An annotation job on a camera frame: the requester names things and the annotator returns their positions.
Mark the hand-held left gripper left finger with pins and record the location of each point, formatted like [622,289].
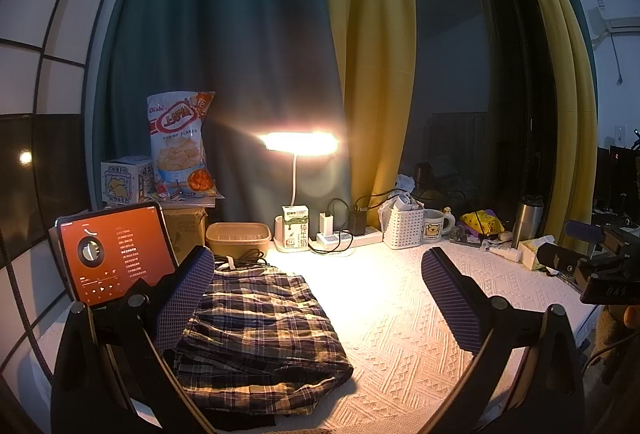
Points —
[182,294]

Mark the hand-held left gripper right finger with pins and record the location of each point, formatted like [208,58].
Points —
[450,299]

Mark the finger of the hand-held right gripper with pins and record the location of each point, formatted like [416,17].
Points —
[562,259]
[585,233]

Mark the plaid pants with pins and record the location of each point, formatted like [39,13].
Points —
[265,339]

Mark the tissue box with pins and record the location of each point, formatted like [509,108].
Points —
[532,251]

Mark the stainless steel thermos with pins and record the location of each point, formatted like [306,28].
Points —
[525,224]

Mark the white tube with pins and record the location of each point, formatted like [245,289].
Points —
[502,254]

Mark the dark monitor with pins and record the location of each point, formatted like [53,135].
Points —
[620,179]

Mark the brown cardboard box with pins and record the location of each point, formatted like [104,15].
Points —
[185,229]

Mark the white mug with bear print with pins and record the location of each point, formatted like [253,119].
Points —
[435,226]

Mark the beige plastic container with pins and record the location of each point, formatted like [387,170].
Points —
[237,241]

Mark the tablet with orange screen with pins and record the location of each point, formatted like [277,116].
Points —
[115,254]

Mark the white perforated basket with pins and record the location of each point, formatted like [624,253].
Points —
[404,229]

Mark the yellow snack bag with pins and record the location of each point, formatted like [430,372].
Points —
[480,220]

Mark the white power strip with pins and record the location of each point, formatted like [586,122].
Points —
[370,236]

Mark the white plastic bag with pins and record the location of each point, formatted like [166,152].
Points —
[407,194]

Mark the black charger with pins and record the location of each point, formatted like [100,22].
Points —
[359,223]

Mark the small white printed box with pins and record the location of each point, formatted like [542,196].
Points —
[125,181]

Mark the green and white milk carton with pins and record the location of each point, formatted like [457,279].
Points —
[295,229]

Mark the dark cloth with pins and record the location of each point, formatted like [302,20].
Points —
[240,421]

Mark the white charger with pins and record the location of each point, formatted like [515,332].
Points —
[326,225]

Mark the yellow curtain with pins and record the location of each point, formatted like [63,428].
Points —
[370,39]
[570,89]

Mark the shrimp chips snack bag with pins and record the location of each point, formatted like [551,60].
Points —
[177,144]

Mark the white desk lamp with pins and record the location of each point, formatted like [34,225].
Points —
[300,143]

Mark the dark glass window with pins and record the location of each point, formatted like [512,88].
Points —
[460,64]

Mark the white air conditioner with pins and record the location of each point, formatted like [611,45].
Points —
[617,22]

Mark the teal curtain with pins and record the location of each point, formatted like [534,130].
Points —
[225,39]

